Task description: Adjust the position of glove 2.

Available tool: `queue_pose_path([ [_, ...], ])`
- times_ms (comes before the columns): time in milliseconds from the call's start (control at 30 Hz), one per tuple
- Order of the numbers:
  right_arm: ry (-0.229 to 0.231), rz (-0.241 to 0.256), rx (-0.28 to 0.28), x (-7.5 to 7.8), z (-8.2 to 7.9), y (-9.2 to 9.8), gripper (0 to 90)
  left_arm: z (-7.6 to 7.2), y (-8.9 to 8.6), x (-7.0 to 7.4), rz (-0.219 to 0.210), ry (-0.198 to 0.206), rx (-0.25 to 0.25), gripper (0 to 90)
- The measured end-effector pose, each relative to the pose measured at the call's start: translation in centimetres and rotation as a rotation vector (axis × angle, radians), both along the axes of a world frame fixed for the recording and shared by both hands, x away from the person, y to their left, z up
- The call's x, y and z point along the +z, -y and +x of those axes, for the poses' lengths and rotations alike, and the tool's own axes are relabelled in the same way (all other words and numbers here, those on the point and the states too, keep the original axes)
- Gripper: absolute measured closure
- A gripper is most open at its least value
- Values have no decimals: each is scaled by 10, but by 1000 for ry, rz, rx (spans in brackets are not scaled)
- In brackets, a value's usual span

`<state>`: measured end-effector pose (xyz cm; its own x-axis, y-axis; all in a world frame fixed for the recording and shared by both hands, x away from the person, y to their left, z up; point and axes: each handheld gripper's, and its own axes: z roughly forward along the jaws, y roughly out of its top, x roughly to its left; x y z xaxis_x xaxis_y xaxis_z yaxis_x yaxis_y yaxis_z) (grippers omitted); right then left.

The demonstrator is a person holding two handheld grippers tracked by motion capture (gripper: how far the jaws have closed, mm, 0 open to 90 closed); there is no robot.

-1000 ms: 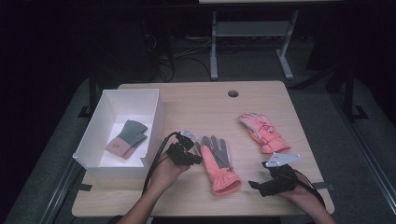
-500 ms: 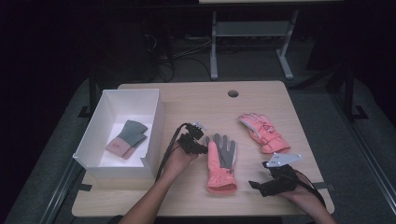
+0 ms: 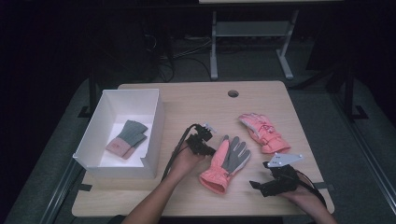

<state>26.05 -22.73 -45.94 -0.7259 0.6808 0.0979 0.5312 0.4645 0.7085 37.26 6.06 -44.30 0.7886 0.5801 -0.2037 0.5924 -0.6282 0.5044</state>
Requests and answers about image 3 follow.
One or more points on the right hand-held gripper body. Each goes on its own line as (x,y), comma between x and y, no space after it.
(285,179)

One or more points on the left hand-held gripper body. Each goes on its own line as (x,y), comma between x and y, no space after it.
(202,135)

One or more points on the grey and pink knit glove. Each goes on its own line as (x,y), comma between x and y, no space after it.
(129,154)
(130,130)

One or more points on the white box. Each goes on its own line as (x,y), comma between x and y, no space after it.
(130,99)

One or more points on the person's left hand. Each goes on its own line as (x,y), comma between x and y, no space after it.
(183,163)

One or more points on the person's right hand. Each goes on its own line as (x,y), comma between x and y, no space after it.
(303,196)

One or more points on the black tape strip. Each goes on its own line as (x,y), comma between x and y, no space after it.
(323,186)
(84,187)

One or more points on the pink padded ski glove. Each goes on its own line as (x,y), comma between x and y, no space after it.
(264,133)

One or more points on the white metal stand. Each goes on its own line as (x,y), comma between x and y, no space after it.
(252,28)

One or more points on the aluminium floor rail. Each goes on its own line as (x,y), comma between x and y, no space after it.
(364,149)
(60,193)

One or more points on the black stand post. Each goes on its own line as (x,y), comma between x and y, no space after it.
(350,93)
(92,93)

